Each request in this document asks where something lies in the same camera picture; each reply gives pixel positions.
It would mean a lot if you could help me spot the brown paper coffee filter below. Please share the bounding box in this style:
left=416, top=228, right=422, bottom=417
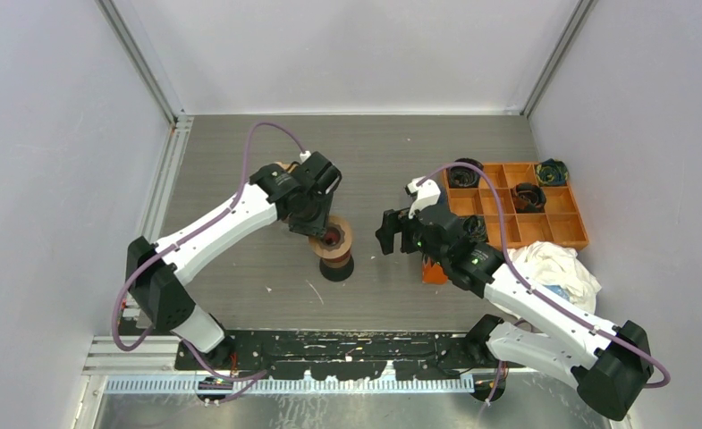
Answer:
left=275, top=162, right=299, bottom=172

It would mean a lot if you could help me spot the red and black carafe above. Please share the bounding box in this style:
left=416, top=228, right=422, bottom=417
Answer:
left=319, top=253, right=355, bottom=282

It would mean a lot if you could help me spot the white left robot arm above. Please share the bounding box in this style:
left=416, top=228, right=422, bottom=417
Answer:
left=125, top=152, right=343, bottom=369

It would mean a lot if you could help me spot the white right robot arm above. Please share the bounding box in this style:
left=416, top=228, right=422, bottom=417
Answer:
left=376, top=178, right=655, bottom=421

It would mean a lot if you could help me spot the orange coffee filter box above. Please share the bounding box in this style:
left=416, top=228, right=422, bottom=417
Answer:
left=422, top=257, right=449, bottom=285

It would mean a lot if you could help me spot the blue patterned rolled tie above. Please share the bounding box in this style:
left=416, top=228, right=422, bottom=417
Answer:
left=461, top=215, right=488, bottom=242

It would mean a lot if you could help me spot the dark rolled tie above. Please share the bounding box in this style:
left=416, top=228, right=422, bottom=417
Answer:
left=446, top=157, right=484, bottom=189

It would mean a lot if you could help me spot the orange wooden compartment tray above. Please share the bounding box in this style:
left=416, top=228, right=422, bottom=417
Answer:
left=436, top=163, right=588, bottom=250

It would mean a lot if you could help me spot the white crumpled cloth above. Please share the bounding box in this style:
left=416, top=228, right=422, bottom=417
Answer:
left=508, top=241, right=602, bottom=313

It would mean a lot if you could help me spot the green floral rolled tie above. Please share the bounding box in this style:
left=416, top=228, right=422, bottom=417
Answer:
left=534, top=158, right=570, bottom=187

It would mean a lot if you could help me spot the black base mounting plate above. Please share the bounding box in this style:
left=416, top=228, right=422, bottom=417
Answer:
left=175, top=329, right=527, bottom=382

